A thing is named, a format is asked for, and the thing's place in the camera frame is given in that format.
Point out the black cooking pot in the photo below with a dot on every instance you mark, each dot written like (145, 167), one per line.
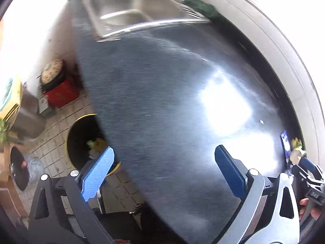
(52, 82)

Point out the person's right hand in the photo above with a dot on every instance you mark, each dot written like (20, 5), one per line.
(313, 211)

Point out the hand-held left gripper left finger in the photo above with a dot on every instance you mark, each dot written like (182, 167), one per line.
(99, 172)

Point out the stainless steel sink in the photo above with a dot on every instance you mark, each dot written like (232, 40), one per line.
(134, 10)

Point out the blue snack wrapper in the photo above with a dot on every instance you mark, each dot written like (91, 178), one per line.
(285, 142)

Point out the yellow cardboard box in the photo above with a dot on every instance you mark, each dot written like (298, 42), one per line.
(10, 97)

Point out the black bin with yellow rim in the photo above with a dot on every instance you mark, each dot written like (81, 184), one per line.
(83, 142)

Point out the grey plastic crate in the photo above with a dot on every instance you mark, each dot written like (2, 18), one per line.
(45, 106)

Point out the red box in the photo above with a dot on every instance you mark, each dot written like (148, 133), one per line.
(63, 94)

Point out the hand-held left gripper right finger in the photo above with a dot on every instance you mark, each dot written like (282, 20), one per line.
(229, 172)

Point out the green cloth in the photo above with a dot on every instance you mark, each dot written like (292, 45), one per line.
(201, 6)

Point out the black wok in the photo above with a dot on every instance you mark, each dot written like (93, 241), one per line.
(19, 168)

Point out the round patterned lid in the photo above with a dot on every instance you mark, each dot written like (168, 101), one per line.
(52, 70)

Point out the clear plastic water bottle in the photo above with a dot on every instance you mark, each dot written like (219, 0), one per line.
(35, 168)

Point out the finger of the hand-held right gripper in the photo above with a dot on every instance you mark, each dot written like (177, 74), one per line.
(308, 163)
(297, 170)

